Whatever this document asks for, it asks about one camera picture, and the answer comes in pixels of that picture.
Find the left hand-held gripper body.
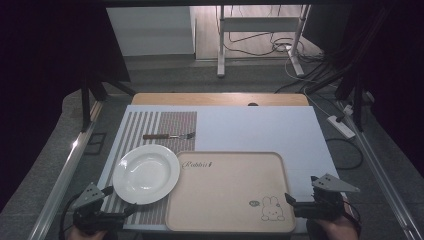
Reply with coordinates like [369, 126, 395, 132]
[71, 181, 135, 235]

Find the white ceramic plate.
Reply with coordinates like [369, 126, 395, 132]
[112, 143, 181, 206]

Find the beige tray with rabbit print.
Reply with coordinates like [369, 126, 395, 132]
[164, 151, 297, 234]

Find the white floor cable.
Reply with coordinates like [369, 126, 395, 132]
[283, 43, 334, 116]

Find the black looped floor cable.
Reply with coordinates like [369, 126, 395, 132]
[325, 137, 365, 171]

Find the person's right hand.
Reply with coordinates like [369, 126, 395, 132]
[312, 205, 361, 240]

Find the black rectangular floor frame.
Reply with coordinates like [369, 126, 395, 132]
[83, 132, 108, 156]

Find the bundle of black floor cables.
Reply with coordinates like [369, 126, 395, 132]
[273, 49, 359, 95]

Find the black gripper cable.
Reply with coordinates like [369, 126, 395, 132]
[58, 192, 83, 240]

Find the aluminium rail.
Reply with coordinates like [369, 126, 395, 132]
[338, 99, 424, 240]
[26, 99, 104, 240]

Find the white metal desk frame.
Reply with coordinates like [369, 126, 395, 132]
[216, 4, 312, 79]

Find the person's left hand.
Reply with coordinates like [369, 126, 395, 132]
[66, 227, 108, 240]

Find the white panel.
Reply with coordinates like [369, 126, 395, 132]
[106, 6, 196, 57]

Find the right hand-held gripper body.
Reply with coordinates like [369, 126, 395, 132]
[293, 173, 361, 222]

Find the white board table cover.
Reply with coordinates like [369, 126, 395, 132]
[96, 104, 340, 234]

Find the wooden handled metal fork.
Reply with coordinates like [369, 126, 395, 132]
[142, 131, 197, 141]

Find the striped woven placemat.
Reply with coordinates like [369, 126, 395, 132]
[99, 110, 198, 226]

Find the white power strip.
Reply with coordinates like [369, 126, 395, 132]
[326, 114, 357, 140]

